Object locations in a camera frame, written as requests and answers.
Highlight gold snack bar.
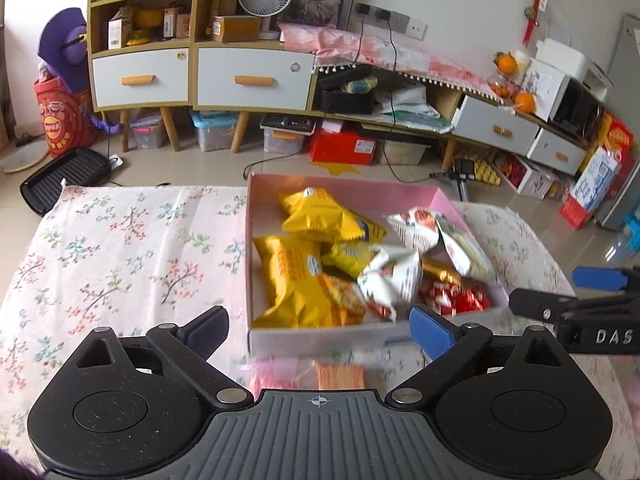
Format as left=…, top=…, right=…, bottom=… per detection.
left=421, top=255, right=462, bottom=286

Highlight pink cracker pack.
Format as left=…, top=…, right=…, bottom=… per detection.
left=244, top=358, right=318, bottom=399

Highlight brown cracker pack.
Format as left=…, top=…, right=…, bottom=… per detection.
left=314, top=362, right=366, bottom=390

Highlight red white candy packet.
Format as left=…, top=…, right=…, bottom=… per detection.
left=418, top=281, right=492, bottom=316

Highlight white green snack bag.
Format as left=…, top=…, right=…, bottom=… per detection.
left=385, top=207, right=498, bottom=284

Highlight large yellow snack bag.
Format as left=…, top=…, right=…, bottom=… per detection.
left=252, top=235, right=369, bottom=331

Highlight small yellow blue packet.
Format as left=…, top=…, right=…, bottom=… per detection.
left=321, top=240, right=378, bottom=280

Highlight pink white cardboard box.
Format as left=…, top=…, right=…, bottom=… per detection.
left=246, top=174, right=508, bottom=356

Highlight yellow egg tray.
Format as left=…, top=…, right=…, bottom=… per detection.
left=454, top=152, right=501, bottom=186

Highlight orange fruit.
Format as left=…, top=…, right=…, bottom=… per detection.
left=494, top=52, right=518, bottom=77
left=513, top=92, right=536, bottom=114

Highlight yellow crinkled snack bag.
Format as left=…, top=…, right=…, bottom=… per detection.
left=279, top=188, right=387, bottom=243

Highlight black grill pan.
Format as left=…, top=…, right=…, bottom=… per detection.
left=20, top=146, right=112, bottom=217

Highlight blue lid storage bin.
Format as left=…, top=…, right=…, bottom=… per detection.
left=190, top=110, right=239, bottom=152

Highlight clear storage bin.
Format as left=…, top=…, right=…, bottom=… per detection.
left=129, top=110, right=167, bottom=150

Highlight red shoe box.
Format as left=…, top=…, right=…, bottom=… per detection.
left=310, top=129, right=376, bottom=166

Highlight red printed bag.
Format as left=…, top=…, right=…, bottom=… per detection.
left=34, top=77, right=96, bottom=157

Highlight black bag on shelf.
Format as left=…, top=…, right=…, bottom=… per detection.
left=316, top=64, right=378, bottom=115

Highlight low wooden tv stand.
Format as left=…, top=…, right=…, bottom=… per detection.
left=311, top=58, right=594, bottom=176

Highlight wooden cabinet with drawers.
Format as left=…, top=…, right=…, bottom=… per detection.
left=86, top=0, right=362, bottom=154

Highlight pink cloth cover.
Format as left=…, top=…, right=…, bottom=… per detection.
left=280, top=24, right=503, bottom=103

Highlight purple plush toy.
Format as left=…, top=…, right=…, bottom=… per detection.
left=37, top=6, right=124, bottom=137

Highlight cardboard box on cabinet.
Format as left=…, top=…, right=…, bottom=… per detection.
left=212, top=15, right=262, bottom=44

